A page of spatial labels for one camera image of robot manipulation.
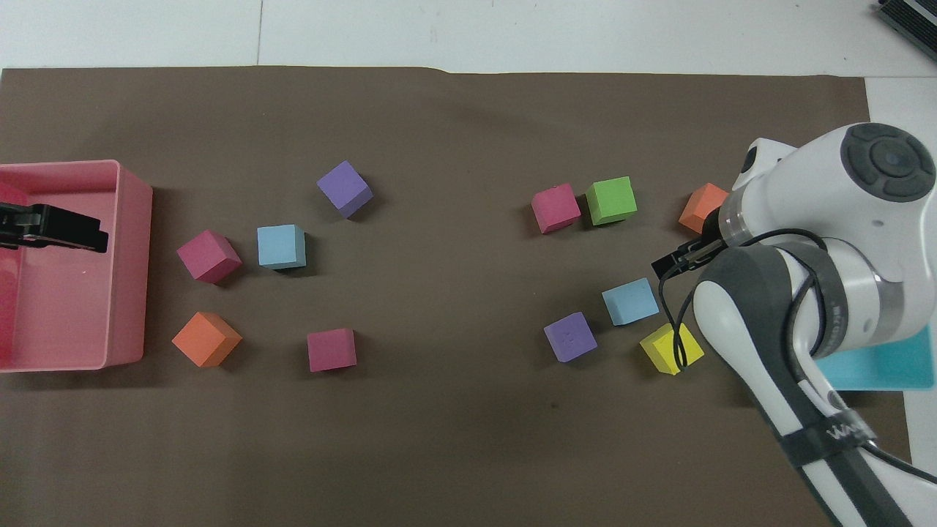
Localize grey ribbed device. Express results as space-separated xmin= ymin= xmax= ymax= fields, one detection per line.
xmin=878 ymin=0 xmax=937 ymax=42

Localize purple foam block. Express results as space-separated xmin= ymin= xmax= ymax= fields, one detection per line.
xmin=316 ymin=160 xmax=375 ymax=220
xmin=543 ymin=311 xmax=599 ymax=365

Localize orange foam block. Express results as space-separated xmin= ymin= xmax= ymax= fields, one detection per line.
xmin=678 ymin=182 xmax=731 ymax=234
xmin=171 ymin=311 xmax=244 ymax=369

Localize black cable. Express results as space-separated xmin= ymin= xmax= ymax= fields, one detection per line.
xmin=657 ymin=228 xmax=937 ymax=486

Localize green foam block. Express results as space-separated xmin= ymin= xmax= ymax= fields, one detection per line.
xmin=585 ymin=176 xmax=638 ymax=227

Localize cyan plastic tray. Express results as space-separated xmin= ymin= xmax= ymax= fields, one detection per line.
xmin=811 ymin=325 xmax=937 ymax=392

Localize light blue foam block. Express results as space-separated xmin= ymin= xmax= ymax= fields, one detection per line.
xmin=256 ymin=224 xmax=307 ymax=271
xmin=601 ymin=277 xmax=661 ymax=327

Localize pink plastic bin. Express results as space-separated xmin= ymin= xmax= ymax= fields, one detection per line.
xmin=0 ymin=160 xmax=154 ymax=374

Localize yellow foam block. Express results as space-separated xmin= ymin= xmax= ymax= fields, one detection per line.
xmin=639 ymin=322 xmax=706 ymax=376

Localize magenta foam block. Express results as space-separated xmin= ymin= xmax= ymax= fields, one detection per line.
xmin=531 ymin=182 xmax=583 ymax=235
xmin=306 ymin=328 xmax=358 ymax=373
xmin=176 ymin=229 xmax=244 ymax=285

